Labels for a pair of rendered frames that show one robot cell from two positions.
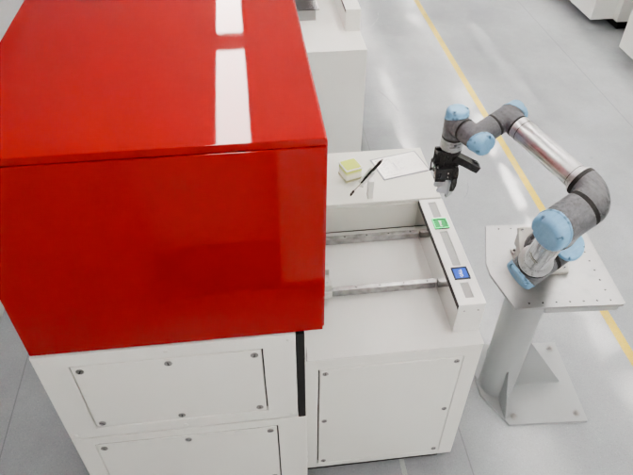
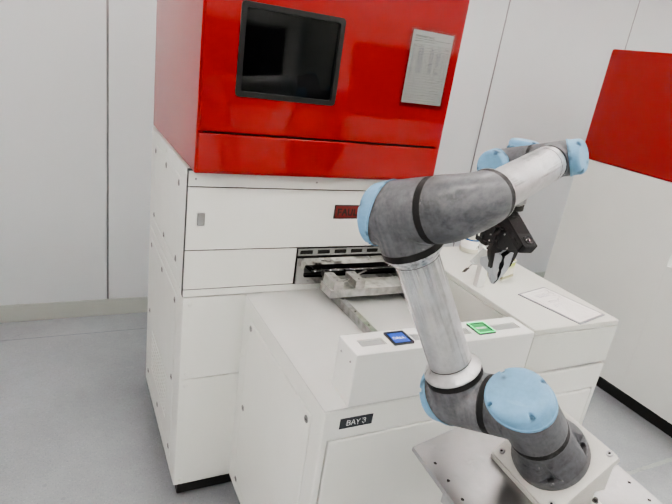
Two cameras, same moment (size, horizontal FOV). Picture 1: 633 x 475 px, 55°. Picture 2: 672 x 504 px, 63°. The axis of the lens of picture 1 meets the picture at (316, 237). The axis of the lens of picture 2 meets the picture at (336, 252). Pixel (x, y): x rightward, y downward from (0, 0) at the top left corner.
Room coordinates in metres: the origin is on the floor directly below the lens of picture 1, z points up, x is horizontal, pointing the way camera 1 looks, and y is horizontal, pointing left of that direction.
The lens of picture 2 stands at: (0.86, -1.54, 1.59)
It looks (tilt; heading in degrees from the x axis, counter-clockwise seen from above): 20 degrees down; 68
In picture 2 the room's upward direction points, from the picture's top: 9 degrees clockwise
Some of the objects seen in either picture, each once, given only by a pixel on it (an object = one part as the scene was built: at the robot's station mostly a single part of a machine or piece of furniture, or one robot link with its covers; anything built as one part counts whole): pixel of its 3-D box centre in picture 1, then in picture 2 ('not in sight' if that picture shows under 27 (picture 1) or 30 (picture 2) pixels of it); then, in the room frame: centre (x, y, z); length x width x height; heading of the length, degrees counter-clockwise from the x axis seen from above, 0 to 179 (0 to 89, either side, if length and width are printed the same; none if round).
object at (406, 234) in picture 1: (355, 238); not in sight; (1.78, -0.15, 0.84); 0.50 x 0.02 x 0.03; 97
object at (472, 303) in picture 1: (446, 260); (437, 357); (1.60, -0.48, 0.89); 0.55 x 0.09 x 0.14; 7
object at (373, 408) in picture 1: (363, 320); (398, 434); (1.71, -0.21, 0.41); 0.97 x 0.64 x 0.82; 7
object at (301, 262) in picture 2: not in sight; (354, 268); (1.58, 0.09, 0.89); 0.44 x 0.02 x 0.10; 7
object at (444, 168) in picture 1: (446, 162); (501, 224); (1.72, -0.44, 1.25); 0.09 x 0.08 x 0.12; 97
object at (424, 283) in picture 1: (367, 288); (361, 322); (1.51, -0.19, 0.84); 0.50 x 0.02 x 0.03; 97
